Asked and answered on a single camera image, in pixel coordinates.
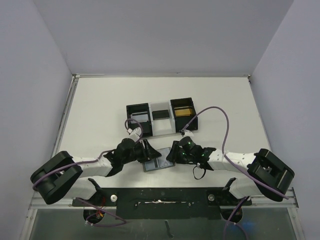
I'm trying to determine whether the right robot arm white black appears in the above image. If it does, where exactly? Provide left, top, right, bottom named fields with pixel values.
left=166, top=136, right=295, bottom=202

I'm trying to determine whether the aluminium frame rail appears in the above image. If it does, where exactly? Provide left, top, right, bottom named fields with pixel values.
left=246, top=186, right=300, bottom=209

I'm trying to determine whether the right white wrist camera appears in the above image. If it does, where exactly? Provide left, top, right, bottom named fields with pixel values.
left=180, top=129, right=194, bottom=138

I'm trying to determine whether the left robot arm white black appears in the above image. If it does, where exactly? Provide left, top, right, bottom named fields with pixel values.
left=30, top=138, right=162, bottom=205

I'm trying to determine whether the black white three-bin tray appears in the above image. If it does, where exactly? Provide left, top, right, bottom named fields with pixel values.
left=126, top=97, right=199, bottom=138

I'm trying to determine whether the silver card in left bin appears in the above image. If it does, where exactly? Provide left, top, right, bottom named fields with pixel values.
left=130, top=112, right=149, bottom=123

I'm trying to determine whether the gold card in right bin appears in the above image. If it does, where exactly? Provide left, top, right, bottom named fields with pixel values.
left=174, top=106, right=194, bottom=117

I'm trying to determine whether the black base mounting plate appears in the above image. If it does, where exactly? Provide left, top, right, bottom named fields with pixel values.
left=72, top=187, right=240, bottom=220

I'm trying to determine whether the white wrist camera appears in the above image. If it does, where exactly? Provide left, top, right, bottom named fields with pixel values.
left=180, top=129, right=194, bottom=138
left=127, top=127, right=142, bottom=142

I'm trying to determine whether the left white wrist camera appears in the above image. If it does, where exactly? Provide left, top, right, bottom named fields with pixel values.
left=127, top=127, right=142, bottom=142

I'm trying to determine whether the grey leather card holder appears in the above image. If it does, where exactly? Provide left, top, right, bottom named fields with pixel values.
left=142, top=147, right=176, bottom=173

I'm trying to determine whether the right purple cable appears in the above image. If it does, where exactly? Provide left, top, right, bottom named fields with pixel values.
left=180, top=106, right=290, bottom=240

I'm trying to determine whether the black card in middle bin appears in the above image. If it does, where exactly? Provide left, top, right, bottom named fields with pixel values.
left=152, top=109, right=170, bottom=120

